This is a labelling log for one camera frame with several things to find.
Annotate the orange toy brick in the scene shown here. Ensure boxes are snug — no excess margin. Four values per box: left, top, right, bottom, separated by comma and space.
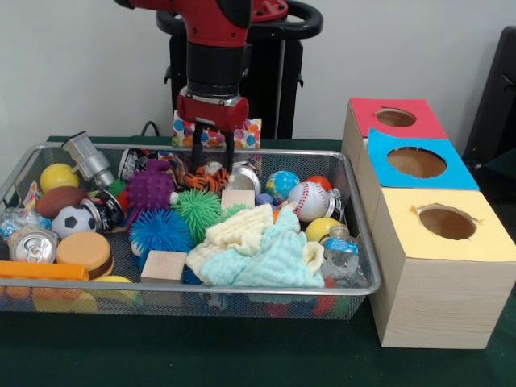
0, 260, 89, 282

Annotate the black upright panel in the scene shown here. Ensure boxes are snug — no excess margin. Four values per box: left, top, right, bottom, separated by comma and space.
462, 26, 516, 170

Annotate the dark green table cloth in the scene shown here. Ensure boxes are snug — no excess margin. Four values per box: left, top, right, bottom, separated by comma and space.
0, 135, 516, 387

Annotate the white baseball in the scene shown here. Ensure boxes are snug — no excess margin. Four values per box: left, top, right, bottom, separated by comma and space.
288, 181, 330, 223

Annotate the teal muslin cloth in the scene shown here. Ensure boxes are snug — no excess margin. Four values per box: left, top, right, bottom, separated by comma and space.
200, 207, 326, 288

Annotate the wooden three-hole box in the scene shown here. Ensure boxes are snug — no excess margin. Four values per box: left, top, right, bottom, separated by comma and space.
340, 98, 516, 350

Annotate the yellow ball with black band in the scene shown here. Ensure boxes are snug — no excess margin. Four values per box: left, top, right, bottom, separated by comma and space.
305, 217, 342, 243

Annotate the pale yellow muslin cloth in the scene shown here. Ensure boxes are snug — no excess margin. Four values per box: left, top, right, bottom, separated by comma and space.
185, 202, 326, 283

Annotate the purple knobbly toy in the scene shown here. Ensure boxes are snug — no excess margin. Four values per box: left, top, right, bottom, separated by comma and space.
125, 159, 177, 225

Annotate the dark green side-table cloth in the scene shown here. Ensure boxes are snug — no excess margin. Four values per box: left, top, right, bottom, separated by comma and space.
479, 151, 516, 194

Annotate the blue spiky ball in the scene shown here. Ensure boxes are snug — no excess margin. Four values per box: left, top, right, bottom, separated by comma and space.
129, 207, 194, 259

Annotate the plain yellow ball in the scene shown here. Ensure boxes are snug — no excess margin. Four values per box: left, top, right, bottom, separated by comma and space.
39, 163, 81, 194

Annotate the orange foam disc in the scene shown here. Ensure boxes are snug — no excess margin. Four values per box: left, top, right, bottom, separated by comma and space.
56, 231, 114, 280

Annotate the shallow mesh bin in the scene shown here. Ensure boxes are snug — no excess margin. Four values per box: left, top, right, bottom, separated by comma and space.
0, 143, 383, 323

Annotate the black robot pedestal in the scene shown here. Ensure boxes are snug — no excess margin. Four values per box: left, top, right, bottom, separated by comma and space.
156, 0, 323, 140

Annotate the orange striped tiger plush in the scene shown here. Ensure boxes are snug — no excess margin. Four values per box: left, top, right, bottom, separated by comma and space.
183, 162, 235, 191

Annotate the brown toy football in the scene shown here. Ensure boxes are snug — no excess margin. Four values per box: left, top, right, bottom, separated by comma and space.
35, 185, 89, 219

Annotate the green spiky ball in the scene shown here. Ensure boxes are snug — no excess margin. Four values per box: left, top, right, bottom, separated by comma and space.
219, 203, 251, 218
173, 187, 223, 245

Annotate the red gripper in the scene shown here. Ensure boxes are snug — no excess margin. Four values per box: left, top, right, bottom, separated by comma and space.
176, 87, 250, 173

